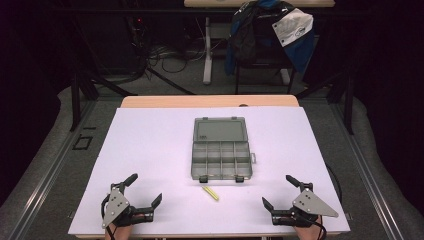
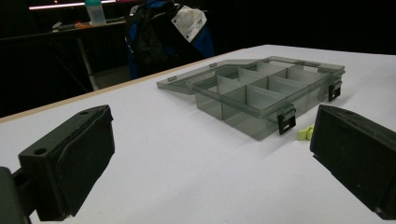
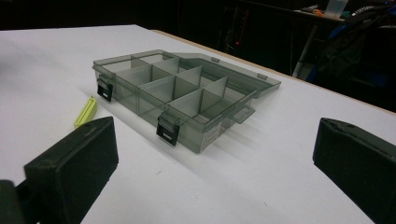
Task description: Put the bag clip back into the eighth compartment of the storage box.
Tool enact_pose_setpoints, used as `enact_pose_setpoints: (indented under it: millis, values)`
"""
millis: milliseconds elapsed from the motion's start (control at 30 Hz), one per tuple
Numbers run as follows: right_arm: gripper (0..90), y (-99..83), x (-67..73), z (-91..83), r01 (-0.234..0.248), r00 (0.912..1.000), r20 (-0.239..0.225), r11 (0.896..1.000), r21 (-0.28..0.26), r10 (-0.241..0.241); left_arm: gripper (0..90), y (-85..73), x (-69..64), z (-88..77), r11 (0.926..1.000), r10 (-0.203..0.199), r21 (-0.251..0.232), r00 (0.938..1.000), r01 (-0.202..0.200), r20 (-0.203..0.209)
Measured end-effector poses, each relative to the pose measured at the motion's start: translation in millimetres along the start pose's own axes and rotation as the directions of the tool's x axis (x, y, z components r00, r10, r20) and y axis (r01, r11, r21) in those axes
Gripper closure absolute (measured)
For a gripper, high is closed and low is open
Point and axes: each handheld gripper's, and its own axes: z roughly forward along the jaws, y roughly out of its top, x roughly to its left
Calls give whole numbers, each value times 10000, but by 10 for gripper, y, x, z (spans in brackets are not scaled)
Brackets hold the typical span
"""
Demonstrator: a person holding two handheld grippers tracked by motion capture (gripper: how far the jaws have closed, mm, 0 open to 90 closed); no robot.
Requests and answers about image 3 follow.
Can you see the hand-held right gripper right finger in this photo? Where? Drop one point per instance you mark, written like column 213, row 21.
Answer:
column 358, row 158

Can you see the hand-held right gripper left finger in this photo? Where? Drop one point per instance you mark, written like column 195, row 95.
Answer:
column 71, row 168

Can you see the yellow-green plastic clip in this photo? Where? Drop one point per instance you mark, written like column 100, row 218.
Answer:
column 85, row 112

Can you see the grey transparent compartment box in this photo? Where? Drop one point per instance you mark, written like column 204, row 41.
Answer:
column 183, row 93

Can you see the dark bag with blue trim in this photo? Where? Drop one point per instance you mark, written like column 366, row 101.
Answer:
column 351, row 49

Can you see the dark background table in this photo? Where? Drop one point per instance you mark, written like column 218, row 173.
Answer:
column 292, row 34

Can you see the translucent plastic container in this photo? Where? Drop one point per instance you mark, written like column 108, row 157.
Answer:
column 335, row 8

